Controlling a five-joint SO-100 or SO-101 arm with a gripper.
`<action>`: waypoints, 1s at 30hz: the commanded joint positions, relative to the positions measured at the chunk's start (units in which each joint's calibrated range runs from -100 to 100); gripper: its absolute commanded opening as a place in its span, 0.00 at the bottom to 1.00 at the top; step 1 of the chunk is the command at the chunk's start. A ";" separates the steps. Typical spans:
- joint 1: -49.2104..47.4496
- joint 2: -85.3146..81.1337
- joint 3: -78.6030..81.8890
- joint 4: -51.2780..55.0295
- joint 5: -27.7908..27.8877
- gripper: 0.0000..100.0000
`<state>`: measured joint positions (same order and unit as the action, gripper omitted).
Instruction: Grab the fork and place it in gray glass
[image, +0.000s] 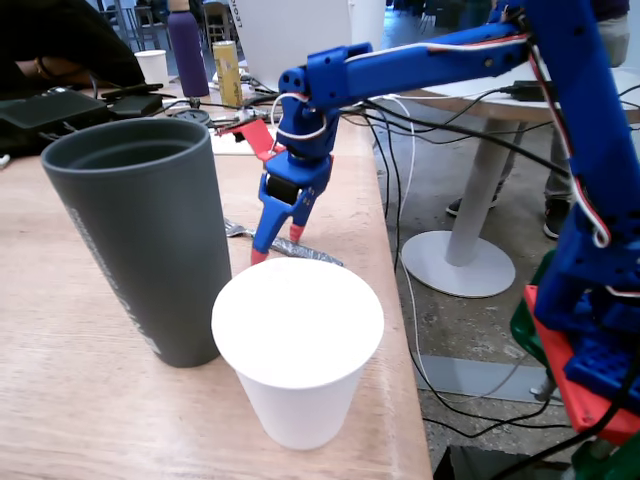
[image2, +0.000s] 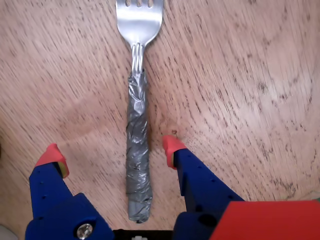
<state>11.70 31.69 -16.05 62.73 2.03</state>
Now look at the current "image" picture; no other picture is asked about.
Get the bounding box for dark gray tall tumbler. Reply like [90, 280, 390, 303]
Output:
[40, 118, 234, 369]

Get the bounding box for white cable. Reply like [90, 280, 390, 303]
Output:
[382, 93, 531, 406]

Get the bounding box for foil-wrapped fork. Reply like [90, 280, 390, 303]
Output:
[223, 218, 346, 267]

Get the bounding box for white keyboard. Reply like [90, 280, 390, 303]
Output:
[209, 127, 274, 157]

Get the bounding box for black power adapter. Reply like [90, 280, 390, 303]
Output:
[510, 79, 545, 102]

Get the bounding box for large white paper cup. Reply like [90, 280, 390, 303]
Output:
[210, 256, 386, 451]

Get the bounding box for black electronics box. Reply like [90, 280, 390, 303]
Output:
[0, 88, 114, 146]

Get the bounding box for round white pedestal table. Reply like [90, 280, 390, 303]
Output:
[401, 64, 640, 299]

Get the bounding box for blue gripper with motor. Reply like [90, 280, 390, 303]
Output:
[251, 148, 335, 266]

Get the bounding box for purple water bottle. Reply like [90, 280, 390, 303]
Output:
[166, 0, 210, 99]

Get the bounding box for black round lid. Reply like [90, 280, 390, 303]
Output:
[171, 108, 212, 127]

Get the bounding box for green clamp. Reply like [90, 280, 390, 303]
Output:
[509, 249, 556, 371]
[569, 429, 640, 480]

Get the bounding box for gold drink can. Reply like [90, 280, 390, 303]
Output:
[212, 40, 244, 108]

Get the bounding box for small black power brick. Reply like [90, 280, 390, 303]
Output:
[107, 93, 165, 120]

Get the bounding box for red robot base plate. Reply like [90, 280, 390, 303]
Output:
[523, 284, 640, 446]

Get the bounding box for small white paper cup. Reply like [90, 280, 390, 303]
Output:
[133, 49, 169, 86]

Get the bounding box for white laptop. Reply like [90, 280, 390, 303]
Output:
[233, 0, 381, 109]

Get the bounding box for gray floor cable cover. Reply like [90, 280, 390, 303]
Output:
[413, 352, 564, 402]

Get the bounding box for metal chair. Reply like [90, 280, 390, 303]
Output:
[97, 0, 166, 51]

